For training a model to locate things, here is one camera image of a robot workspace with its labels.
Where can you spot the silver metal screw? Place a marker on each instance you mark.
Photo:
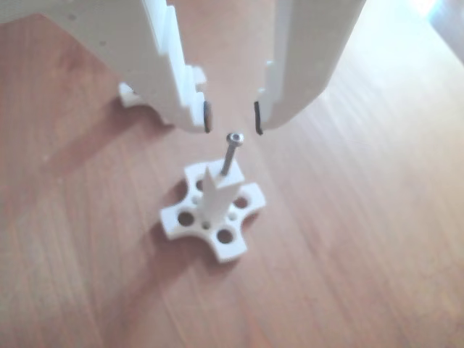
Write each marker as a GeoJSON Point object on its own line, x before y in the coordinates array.
{"type": "Point", "coordinates": [230, 152]}

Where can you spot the white cross-base post stand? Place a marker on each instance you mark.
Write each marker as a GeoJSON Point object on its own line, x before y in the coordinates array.
{"type": "Point", "coordinates": [217, 203]}
{"type": "Point", "coordinates": [128, 95]}

